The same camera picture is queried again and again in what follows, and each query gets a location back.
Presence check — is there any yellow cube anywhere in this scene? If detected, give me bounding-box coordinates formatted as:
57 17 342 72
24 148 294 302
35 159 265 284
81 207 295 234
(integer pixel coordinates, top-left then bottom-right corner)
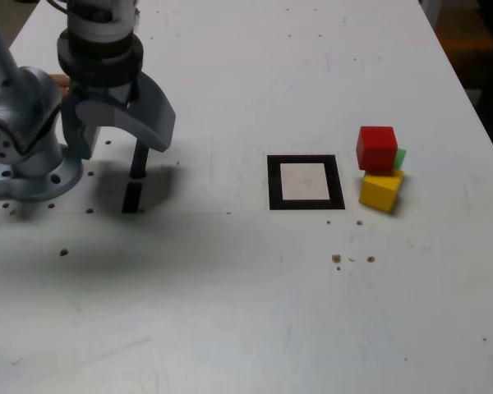
358 168 406 214

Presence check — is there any black tape square outline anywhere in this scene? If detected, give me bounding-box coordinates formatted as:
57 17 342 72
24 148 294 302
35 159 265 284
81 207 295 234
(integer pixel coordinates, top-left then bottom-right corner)
266 153 347 212

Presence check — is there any red cube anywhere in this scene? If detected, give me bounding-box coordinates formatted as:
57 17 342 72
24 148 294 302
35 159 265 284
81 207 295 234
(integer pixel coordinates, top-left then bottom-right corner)
356 126 398 174

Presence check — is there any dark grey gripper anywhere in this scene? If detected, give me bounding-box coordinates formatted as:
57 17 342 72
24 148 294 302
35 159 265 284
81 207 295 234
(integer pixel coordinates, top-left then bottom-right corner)
60 74 177 161

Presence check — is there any person's hand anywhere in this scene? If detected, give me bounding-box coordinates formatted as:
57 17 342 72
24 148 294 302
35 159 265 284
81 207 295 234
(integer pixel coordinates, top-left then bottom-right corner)
50 73 73 99

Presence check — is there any black tape strip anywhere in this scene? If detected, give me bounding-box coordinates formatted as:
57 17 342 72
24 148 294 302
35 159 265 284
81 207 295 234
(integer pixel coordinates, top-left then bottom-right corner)
121 139 151 214

